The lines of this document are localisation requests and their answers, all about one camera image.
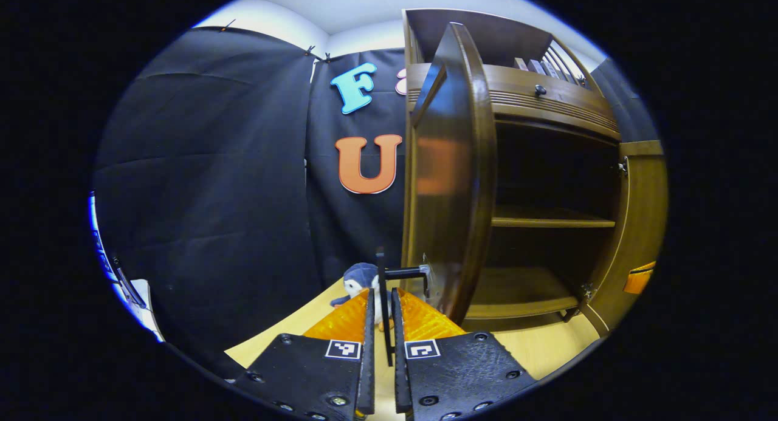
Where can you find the wooden double-door shoe cabinet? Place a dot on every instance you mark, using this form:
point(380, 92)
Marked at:
point(547, 105)

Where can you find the blue penguin plush toy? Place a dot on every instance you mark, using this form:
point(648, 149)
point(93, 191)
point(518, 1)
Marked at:
point(357, 278)

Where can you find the grey white book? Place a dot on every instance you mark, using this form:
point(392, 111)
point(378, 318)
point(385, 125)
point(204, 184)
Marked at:
point(537, 68)

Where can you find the black round drawer knob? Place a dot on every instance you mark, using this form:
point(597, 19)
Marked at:
point(540, 90)

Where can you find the wooden cabinet door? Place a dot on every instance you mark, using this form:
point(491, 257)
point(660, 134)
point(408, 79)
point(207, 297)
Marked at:
point(638, 226)
point(453, 184)

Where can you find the black backdrop cloth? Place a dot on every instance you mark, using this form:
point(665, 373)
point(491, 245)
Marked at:
point(213, 196)

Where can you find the metal door hinge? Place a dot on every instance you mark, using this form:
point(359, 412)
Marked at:
point(585, 292)
point(623, 166)

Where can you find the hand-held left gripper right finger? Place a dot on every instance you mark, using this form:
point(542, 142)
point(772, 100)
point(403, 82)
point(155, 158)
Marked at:
point(399, 372)

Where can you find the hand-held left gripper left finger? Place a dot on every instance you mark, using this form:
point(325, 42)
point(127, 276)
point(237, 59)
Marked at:
point(369, 360)

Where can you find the white book with dark print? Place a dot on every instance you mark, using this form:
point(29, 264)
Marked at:
point(551, 70)

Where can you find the wooden inner cabinet shelf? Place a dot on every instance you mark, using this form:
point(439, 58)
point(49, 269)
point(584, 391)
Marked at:
point(550, 217)

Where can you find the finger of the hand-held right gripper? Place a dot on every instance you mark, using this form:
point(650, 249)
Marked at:
point(639, 279)

